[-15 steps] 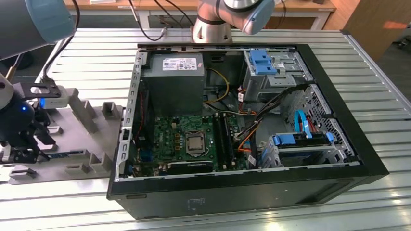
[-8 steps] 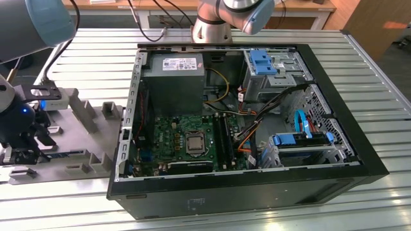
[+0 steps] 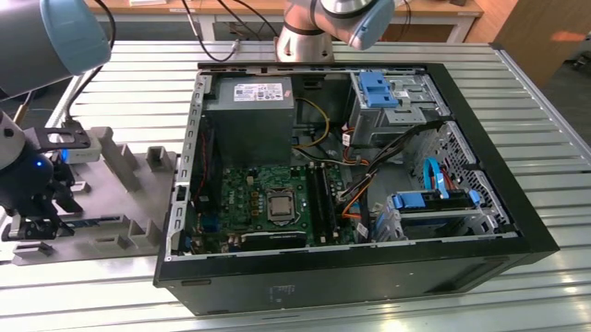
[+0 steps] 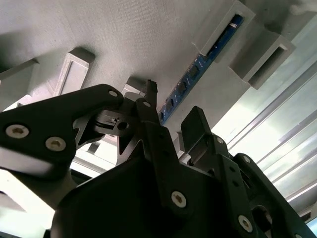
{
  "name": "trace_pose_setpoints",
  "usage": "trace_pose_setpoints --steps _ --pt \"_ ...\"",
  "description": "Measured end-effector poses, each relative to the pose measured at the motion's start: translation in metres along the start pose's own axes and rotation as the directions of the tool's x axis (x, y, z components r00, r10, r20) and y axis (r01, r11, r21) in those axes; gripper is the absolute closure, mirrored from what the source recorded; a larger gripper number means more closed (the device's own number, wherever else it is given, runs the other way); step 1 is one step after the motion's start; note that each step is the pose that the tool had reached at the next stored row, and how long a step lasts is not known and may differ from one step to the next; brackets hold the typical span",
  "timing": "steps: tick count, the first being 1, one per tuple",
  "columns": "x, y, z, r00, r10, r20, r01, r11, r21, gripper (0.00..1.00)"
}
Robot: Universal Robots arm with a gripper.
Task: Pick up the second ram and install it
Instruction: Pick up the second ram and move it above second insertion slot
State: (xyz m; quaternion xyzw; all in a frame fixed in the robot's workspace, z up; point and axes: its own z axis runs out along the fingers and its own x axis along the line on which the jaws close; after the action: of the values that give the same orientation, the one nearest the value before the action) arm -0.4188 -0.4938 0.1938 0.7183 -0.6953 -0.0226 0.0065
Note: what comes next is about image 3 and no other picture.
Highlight metal drive cage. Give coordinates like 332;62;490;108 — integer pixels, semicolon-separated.
348;71;452;149

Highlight green RAM stick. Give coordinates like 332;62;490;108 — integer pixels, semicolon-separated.
62;218;102;228

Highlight black camera cable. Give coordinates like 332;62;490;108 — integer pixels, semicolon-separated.
63;0;118;127

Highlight black PC case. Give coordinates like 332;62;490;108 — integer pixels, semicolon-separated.
152;62;561;317

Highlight black graphics card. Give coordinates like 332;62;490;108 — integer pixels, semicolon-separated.
239;230;308;252

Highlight wooden desk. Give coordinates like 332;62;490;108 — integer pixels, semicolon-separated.
86;0;484;43

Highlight blue drive carrier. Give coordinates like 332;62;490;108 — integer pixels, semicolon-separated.
359;71;400;109

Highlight hard disk in blue carrier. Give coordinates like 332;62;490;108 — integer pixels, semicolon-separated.
390;192;479;212

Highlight black RAM slot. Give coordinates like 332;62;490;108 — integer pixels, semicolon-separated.
311;163;330;243
306;163;324;243

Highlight white black wire bundle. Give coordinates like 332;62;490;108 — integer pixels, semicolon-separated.
295;143;371;169

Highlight red orange power wires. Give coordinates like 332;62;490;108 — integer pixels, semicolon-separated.
340;126;371;167

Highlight wooden cabinet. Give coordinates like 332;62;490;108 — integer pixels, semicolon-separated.
488;0;591;88

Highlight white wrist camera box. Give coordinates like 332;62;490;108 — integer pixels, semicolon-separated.
59;138;104;164

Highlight blue SATA cable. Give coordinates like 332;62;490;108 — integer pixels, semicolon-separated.
422;157;451;200

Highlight yellow power wires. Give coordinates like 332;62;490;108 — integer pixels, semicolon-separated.
292;98;331;151

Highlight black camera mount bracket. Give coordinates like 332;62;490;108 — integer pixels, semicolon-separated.
39;127;92;154

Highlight orange red wire bundle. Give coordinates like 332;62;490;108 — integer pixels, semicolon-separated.
340;192;371;219

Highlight metal socket cover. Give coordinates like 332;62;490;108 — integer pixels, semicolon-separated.
262;186;302;228

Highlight black cable bundle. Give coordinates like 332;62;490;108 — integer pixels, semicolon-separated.
339;119;451;205

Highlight green motherboard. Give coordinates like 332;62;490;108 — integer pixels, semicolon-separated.
184;162;360;256

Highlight metal disk bay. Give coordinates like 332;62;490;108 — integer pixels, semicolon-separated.
374;192;515;243

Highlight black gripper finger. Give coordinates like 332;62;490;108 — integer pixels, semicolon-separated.
50;161;86;214
18;213;76;242

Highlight silver CPU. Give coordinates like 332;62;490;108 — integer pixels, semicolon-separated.
268;196;292;217

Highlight grey parts rack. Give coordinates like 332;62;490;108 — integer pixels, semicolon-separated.
11;126;180;267

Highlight grey power supply unit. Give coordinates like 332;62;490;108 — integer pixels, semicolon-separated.
206;76;296;167

